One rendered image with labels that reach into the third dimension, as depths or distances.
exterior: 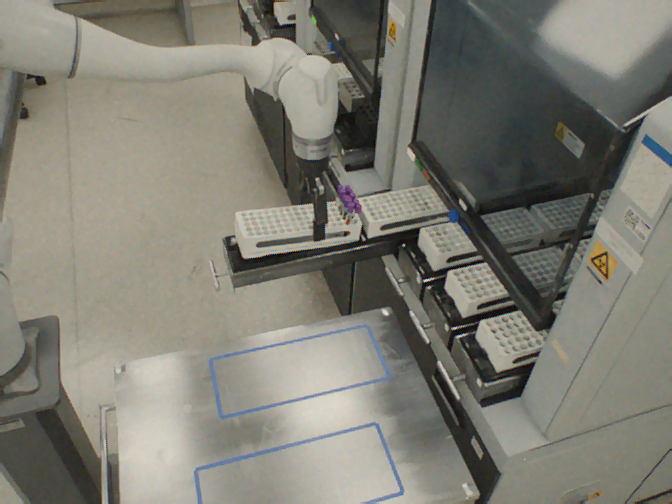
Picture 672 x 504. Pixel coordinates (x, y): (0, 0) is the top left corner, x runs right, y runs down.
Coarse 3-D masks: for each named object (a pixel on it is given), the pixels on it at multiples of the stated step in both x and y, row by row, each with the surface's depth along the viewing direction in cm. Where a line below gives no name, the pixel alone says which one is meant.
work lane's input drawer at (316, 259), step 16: (224, 240) 153; (368, 240) 153; (384, 240) 155; (400, 240) 155; (224, 256) 156; (240, 256) 147; (272, 256) 149; (288, 256) 148; (304, 256) 149; (320, 256) 150; (336, 256) 152; (352, 256) 154; (368, 256) 156; (224, 272) 152; (240, 272) 145; (256, 272) 146; (272, 272) 148; (288, 272) 150; (304, 272) 152
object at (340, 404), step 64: (384, 320) 134; (128, 384) 120; (192, 384) 120; (256, 384) 121; (320, 384) 121; (384, 384) 122; (128, 448) 110; (192, 448) 111; (256, 448) 111; (320, 448) 111; (384, 448) 112; (448, 448) 112
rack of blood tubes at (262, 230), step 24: (240, 216) 146; (264, 216) 147; (288, 216) 148; (312, 216) 150; (336, 216) 151; (240, 240) 144; (264, 240) 142; (288, 240) 150; (312, 240) 151; (336, 240) 150
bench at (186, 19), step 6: (180, 0) 398; (186, 0) 382; (180, 6) 406; (186, 6) 384; (180, 12) 415; (186, 12) 387; (180, 18) 424; (186, 18) 389; (186, 24) 392; (192, 24) 393; (186, 30) 400; (192, 30) 396; (186, 36) 409; (192, 36) 398; (192, 42) 401
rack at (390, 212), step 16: (400, 192) 159; (416, 192) 159; (432, 192) 161; (368, 208) 155; (384, 208) 156; (400, 208) 155; (416, 208) 155; (432, 208) 155; (368, 224) 151; (384, 224) 159; (400, 224) 159; (416, 224) 156
